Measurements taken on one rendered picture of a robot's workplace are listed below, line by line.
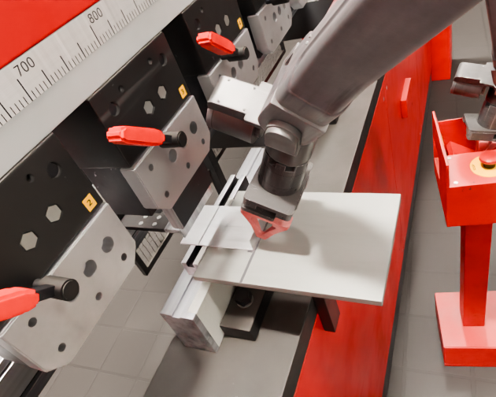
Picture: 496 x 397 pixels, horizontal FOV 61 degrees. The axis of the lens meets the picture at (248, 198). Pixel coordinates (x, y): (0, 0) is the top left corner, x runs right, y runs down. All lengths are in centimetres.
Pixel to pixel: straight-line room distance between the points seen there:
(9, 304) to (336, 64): 29
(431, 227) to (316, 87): 163
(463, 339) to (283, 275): 101
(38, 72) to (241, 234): 36
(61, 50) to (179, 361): 48
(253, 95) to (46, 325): 30
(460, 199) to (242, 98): 63
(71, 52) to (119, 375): 163
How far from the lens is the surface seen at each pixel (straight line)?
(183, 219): 60
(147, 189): 49
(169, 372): 71
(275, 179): 51
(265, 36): 79
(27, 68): 41
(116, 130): 42
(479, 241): 120
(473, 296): 139
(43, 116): 41
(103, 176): 52
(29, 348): 41
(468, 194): 98
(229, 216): 67
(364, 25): 28
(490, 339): 151
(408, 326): 166
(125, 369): 194
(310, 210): 63
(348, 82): 33
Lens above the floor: 143
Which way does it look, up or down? 38 degrees down
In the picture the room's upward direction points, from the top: 23 degrees counter-clockwise
